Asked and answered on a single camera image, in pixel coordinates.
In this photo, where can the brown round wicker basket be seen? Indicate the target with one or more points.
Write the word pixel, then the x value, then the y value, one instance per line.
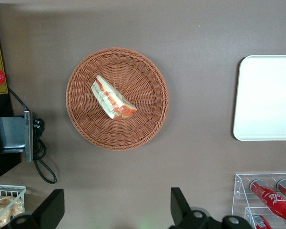
pixel 85 119

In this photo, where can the triangle sandwich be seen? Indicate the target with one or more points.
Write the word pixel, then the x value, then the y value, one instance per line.
pixel 109 97

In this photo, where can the cream plastic tray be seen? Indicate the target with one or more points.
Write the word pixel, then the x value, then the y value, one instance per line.
pixel 267 95

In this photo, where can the metal rectangular container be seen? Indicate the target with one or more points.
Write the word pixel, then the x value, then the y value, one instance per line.
pixel 12 133

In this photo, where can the clear acrylic bottle rack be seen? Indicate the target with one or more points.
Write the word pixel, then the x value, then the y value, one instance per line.
pixel 238 188

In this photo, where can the bagged rice crackers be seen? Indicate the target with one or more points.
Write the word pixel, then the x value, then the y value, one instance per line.
pixel 0 217
pixel 4 201

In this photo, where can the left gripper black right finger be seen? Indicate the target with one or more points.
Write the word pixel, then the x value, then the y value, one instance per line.
pixel 183 214

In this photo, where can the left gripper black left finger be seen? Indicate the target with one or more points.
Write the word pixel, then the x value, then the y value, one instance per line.
pixel 45 214

